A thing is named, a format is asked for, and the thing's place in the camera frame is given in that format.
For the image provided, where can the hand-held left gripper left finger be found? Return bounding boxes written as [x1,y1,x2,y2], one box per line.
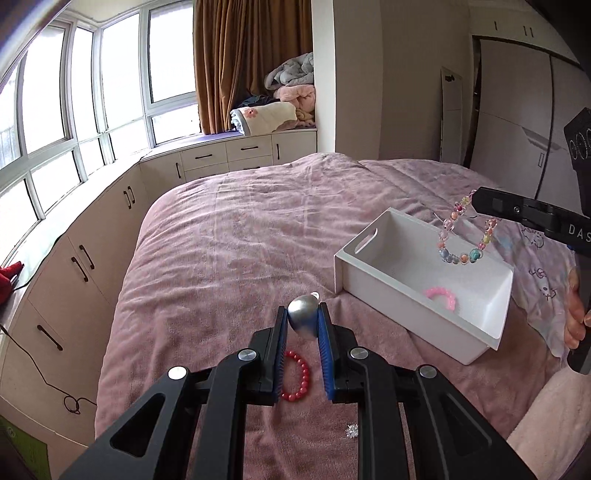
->
[60,305,289,480]

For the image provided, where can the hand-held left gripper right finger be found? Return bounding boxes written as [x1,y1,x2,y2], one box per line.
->
[317,302,539,480]

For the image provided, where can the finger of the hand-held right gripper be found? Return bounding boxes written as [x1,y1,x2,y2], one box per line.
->
[472,186,557,232]

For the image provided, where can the silver bead pendant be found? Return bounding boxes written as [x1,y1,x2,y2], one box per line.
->
[287,291,322,342]

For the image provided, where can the multicolour glass bead bracelet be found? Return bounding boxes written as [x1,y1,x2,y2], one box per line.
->
[436,188,502,268]

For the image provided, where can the white plastic storage box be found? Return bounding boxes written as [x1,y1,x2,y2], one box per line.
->
[333,207,515,366]

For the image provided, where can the person's right hand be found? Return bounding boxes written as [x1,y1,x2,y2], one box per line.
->
[563,267,591,352]

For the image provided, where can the cartoon cat printed sheet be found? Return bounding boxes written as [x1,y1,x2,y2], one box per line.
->
[502,216,583,357]

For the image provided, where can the pink bed blanket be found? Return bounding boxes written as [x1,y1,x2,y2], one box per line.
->
[94,152,591,480]

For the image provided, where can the white wardrobe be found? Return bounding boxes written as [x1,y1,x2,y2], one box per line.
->
[468,0,591,197]

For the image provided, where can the light pink fluffy blanket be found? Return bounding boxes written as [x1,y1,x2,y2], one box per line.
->
[505,367,591,480]

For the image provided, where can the white drawer cabinet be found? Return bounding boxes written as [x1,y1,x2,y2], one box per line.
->
[140,128,319,197]

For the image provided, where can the purple window seat mat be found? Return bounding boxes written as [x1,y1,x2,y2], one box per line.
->
[150,124,318,153]

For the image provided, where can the pink folded blanket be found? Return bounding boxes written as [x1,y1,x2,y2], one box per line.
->
[274,85,317,126]

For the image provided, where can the white door cabinet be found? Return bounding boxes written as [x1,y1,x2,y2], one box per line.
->
[0,159,155,462]

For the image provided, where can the cream floral folded blanket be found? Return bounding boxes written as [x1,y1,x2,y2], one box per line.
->
[229,101,299,136]

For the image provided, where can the grey folded blanket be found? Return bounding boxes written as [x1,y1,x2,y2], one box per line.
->
[264,52,315,92]

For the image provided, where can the dark folded clothes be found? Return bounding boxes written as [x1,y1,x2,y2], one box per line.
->
[241,94,279,110]

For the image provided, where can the green box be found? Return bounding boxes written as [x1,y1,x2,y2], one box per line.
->
[0,414,52,480]

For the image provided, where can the red cloth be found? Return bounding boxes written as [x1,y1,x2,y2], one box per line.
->
[0,261,25,306]

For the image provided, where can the brown curtain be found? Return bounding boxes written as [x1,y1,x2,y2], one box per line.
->
[192,0,316,135]

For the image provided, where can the white framed bay window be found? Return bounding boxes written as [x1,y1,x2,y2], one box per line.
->
[0,0,200,252]

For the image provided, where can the red bead bracelet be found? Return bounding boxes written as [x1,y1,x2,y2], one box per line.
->
[280,350,311,402]

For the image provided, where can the pink bead bracelet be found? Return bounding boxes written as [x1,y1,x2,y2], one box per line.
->
[423,285,461,316]

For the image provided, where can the black cable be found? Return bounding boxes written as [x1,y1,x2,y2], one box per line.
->
[0,272,99,415]

